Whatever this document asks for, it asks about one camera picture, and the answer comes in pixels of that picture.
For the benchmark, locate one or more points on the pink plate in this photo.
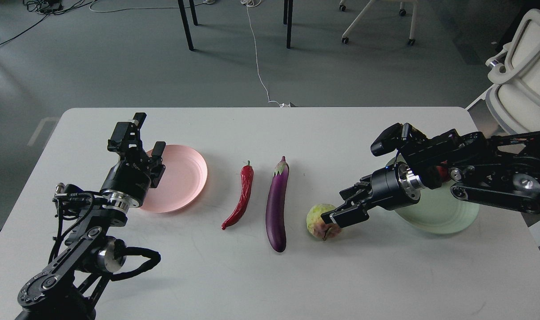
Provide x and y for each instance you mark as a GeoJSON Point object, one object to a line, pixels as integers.
{"type": "Point", "coordinates": [183, 180]}

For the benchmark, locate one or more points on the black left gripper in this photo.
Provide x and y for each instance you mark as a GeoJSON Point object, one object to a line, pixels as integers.
{"type": "Point", "coordinates": [136, 172]}

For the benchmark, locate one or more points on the purple eggplant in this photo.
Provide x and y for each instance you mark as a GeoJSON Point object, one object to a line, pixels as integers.
{"type": "Point", "coordinates": [274, 217]}

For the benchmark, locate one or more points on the white office chair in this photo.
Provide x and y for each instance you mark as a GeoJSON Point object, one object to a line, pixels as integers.
{"type": "Point", "coordinates": [513, 99]}

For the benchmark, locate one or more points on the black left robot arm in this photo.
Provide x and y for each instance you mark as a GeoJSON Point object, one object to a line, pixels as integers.
{"type": "Point", "coordinates": [84, 259]}

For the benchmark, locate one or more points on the green pink apple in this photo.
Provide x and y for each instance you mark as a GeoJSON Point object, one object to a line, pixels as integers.
{"type": "Point", "coordinates": [317, 227]}

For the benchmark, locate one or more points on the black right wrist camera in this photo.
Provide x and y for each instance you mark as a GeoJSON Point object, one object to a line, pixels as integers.
{"type": "Point", "coordinates": [392, 138]}

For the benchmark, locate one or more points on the red chili pepper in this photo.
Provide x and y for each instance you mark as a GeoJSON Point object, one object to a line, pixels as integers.
{"type": "Point", "coordinates": [246, 178]}

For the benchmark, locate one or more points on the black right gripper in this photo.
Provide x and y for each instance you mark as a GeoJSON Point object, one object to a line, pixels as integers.
{"type": "Point", "coordinates": [394, 186]}

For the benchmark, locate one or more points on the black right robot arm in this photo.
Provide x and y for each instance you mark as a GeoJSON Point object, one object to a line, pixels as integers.
{"type": "Point", "coordinates": [500, 171]}

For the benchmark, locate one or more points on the white chair wheeled base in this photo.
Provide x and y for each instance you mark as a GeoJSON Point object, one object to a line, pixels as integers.
{"type": "Point", "coordinates": [406, 8]}

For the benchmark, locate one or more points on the light green plate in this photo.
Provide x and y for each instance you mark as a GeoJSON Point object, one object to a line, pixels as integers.
{"type": "Point", "coordinates": [439, 212]}

